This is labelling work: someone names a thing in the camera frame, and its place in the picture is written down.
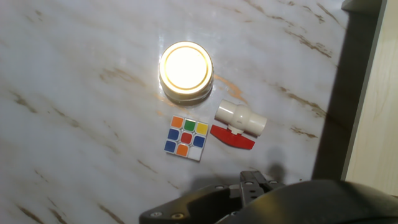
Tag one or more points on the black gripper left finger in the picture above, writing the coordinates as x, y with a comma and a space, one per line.
199, 205

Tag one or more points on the marble patterned mat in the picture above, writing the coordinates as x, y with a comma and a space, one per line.
93, 109

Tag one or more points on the multicoloured Rubik's cube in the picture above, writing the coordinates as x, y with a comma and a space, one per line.
186, 138

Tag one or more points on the glass jar gold lid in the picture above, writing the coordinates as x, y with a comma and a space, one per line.
186, 69

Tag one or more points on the small red object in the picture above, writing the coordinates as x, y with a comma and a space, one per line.
231, 138

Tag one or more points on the cream wooden shelf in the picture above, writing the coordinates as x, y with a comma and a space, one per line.
379, 124

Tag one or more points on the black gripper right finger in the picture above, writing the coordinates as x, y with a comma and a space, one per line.
253, 189

